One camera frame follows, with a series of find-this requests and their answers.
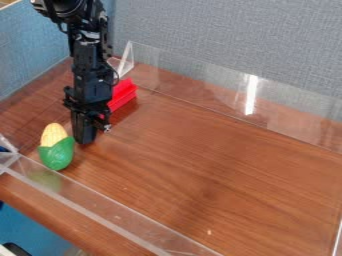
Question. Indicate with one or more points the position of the clear acrylic front wall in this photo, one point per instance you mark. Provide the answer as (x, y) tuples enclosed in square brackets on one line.
[(94, 221)]

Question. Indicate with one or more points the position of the red plastic block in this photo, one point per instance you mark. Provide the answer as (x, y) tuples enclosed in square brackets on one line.
[(123, 93)]

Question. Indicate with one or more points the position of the clear acrylic wall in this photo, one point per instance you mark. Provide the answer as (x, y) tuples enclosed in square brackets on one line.
[(294, 112), (94, 221)]

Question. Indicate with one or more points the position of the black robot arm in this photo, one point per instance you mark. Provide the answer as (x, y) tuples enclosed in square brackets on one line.
[(82, 21)]

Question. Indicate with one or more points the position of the clear acrylic back wall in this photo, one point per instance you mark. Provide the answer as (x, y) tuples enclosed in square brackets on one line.
[(294, 112)]

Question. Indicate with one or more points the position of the clear acrylic corner bracket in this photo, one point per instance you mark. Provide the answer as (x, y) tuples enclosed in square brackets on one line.
[(123, 64)]

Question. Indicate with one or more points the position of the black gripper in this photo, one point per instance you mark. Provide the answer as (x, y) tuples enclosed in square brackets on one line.
[(85, 99)]

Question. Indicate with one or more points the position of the yellow green toy corn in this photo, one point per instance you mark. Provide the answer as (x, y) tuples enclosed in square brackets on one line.
[(56, 147)]

